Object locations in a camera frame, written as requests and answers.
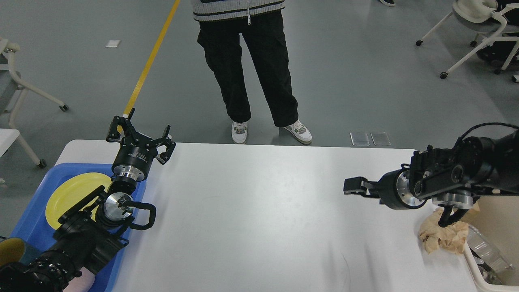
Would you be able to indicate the clear plastic bottle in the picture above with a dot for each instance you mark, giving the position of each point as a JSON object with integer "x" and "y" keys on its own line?
{"x": 487, "y": 251}

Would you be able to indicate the brown paper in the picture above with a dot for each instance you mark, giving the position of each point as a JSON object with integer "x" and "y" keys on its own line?
{"x": 451, "y": 238}

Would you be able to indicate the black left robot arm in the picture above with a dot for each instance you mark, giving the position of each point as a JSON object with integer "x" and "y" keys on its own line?
{"x": 91, "y": 232}

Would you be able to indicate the brown paper bag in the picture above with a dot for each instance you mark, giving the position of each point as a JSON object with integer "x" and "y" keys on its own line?
{"x": 470, "y": 216}

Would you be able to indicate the clear floor plate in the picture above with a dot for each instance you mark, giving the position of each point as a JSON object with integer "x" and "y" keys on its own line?
{"x": 360, "y": 139}
{"x": 380, "y": 139}

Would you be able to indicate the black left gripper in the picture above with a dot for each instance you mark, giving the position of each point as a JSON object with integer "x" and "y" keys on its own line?
{"x": 135, "y": 156}

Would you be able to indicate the clear floor plate right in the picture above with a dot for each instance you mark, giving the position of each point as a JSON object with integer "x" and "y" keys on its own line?
{"x": 380, "y": 139}

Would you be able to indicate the clear floor plate left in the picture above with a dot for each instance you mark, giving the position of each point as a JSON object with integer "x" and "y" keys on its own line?
{"x": 360, "y": 139}

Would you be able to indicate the white folding table frame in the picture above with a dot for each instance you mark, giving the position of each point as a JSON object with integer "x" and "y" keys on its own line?
{"x": 8, "y": 50}

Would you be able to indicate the teal mug yellow inside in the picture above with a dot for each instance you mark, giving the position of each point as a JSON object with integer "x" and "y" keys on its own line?
{"x": 12, "y": 250}

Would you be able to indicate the white office chair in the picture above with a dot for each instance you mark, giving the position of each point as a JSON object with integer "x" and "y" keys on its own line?
{"x": 488, "y": 22}

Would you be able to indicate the blue plastic tray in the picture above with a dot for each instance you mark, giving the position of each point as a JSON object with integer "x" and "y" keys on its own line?
{"x": 34, "y": 229}

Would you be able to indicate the beige plastic bin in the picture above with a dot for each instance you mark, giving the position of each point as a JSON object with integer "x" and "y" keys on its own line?
{"x": 498, "y": 222}

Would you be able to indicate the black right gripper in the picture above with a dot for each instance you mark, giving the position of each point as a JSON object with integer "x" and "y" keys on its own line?
{"x": 393, "y": 190}

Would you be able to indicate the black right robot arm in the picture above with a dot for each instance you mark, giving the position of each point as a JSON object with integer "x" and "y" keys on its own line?
{"x": 452, "y": 178}

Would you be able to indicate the yellow plastic plate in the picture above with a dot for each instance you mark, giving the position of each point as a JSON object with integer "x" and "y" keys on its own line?
{"x": 71, "y": 192}

